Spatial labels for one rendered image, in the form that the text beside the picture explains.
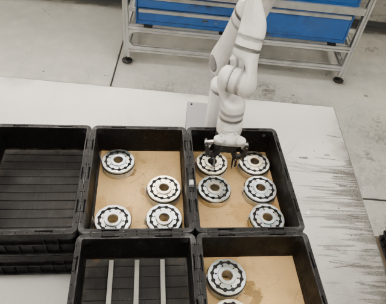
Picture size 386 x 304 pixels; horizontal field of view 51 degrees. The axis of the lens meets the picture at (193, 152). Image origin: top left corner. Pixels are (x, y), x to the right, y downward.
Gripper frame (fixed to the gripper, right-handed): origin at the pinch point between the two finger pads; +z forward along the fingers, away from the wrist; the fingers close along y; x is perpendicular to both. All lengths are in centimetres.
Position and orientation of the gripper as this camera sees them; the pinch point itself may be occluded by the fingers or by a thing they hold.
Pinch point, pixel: (223, 162)
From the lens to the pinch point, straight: 130.6
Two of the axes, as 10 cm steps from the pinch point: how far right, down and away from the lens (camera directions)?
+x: -0.5, 7.0, -7.2
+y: -10.0, -0.8, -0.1
